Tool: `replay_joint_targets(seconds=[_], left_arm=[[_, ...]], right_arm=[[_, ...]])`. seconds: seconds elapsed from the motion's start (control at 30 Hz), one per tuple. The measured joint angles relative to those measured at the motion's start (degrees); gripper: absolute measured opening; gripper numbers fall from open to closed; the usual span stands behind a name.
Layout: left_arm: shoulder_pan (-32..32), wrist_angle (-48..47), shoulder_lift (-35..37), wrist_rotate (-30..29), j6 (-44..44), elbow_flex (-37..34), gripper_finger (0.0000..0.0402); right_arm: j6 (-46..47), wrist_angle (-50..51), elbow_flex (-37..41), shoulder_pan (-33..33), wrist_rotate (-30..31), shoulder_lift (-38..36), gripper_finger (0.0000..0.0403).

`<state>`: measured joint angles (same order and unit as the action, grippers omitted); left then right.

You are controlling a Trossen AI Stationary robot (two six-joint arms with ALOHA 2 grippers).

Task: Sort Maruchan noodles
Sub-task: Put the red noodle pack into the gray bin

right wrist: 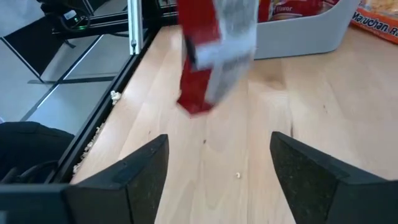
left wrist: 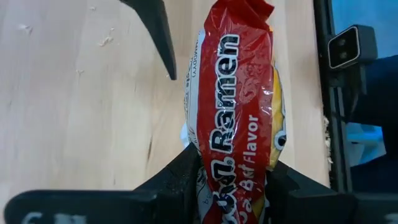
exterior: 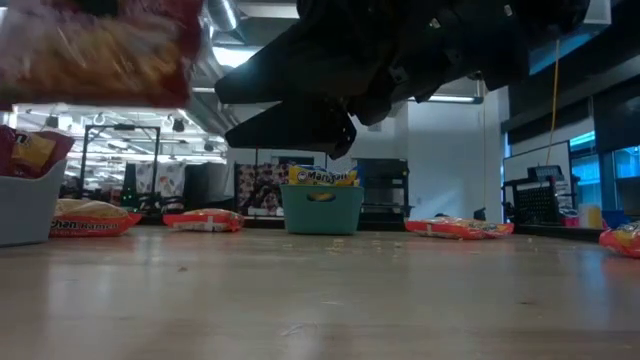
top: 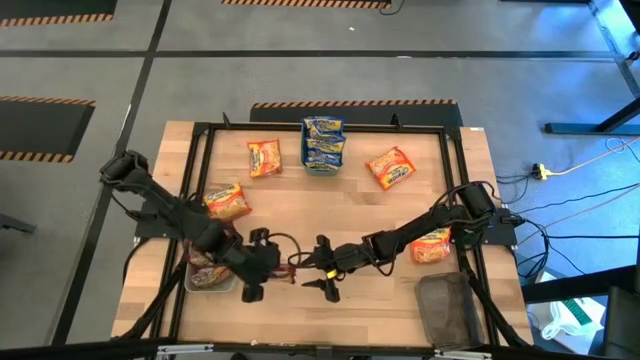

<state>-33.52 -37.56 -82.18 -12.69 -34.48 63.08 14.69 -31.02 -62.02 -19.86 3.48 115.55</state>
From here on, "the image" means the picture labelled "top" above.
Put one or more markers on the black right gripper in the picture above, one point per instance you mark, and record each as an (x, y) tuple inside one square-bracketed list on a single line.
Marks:
[(350, 256)]

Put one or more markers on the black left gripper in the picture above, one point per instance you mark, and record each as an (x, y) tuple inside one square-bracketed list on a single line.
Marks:
[(247, 265)]

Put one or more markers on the white plastic bin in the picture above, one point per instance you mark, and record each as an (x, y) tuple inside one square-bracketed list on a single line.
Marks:
[(220, 289)]

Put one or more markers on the orange chicken noodle packet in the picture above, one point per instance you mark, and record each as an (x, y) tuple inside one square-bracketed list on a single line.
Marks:
[(227, 202), (430, 250), (390, 168), (264, 158)]

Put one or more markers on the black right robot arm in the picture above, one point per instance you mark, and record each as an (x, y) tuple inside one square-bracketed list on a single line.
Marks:
[(425, 223)]

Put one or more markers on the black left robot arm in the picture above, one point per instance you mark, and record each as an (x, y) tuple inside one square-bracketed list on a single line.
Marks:
[(175, 211)]

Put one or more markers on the teal plastic basket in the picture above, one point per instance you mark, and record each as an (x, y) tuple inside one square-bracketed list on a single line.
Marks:
[(320, 172)]

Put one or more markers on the black mesh bin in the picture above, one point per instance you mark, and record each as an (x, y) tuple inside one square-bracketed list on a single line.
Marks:
[(447, 310)]

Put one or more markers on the black hazard-striped floor mat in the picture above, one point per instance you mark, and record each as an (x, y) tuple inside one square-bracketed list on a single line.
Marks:
[(40, 130), (300, 3), (50, 7), (360, 114)]

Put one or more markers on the yellow power plug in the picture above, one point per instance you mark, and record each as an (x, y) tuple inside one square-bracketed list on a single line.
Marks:
[(540, 171)]

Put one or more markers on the white plastic bag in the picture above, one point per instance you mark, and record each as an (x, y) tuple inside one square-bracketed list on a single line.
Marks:
[(560, 325)]

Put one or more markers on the black floor beam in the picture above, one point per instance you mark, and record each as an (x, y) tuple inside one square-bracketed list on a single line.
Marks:
[(575, 286)]

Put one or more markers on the dark table foot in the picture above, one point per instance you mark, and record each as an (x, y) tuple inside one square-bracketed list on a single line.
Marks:
[(15, 223)]

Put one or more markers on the silver metal bracket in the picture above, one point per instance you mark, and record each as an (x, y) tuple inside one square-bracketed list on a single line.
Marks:
[(185, 349), (462, 355)]

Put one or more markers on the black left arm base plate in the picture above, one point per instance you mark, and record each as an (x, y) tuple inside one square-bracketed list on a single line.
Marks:
[(147, 232)]

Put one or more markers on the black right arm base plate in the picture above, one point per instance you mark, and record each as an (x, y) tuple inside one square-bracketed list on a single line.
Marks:
[(506, 236)]

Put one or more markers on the black desk leg frame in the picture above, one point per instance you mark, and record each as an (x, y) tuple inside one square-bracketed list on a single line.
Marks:
[(590, 128)]

